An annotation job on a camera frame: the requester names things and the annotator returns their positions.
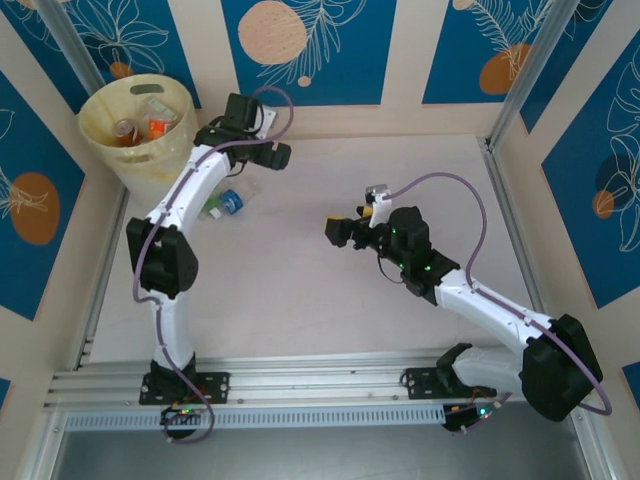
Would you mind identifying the clear plastic bottle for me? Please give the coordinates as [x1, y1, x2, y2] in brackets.
[146, 98, 180, 122]

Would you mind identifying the orange label bottle tan cap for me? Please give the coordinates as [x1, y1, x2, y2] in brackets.
[144, 113, 175, 141]

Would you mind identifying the brown drink plastic bottle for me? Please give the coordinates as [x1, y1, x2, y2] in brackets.
[114, 118, 142, 147]

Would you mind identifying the cream plastic bin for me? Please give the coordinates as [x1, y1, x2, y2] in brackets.
[78, 73, 197, 209]

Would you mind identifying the clear bottle blue label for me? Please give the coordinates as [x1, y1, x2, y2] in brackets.
[219, 182, 262, 216]

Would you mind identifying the clear bottle green label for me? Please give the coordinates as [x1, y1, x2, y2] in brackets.
[198, 193, 226, 222]

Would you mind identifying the grey metal panel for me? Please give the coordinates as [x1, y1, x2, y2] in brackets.
[19, 427, 621, 480]

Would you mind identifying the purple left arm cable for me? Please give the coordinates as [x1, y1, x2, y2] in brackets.
[130, 86, 295, 445]

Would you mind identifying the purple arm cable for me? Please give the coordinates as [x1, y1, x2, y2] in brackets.
[130, 86, 295, 445]
[387, 172, 614, 417]

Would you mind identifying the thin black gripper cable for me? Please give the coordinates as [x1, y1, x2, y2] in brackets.
[376, 253, 407, 285]

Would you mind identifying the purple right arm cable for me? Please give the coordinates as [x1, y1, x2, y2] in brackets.
[387, 172, 614, 417]

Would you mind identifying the aluminium side rail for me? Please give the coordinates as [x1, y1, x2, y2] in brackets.
[73, 184, 130, 372]
[477, 135, 554, 326]

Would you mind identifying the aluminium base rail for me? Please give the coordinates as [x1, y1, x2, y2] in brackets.
[42, 348, 531, 416]

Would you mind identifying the grey slotted cable duct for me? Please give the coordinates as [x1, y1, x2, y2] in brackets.
[63, 404, 447, 432]

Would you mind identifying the aluminium frame post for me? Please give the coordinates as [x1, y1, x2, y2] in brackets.
[487, 0, 576, 151]
[37, 0, 109, 91]

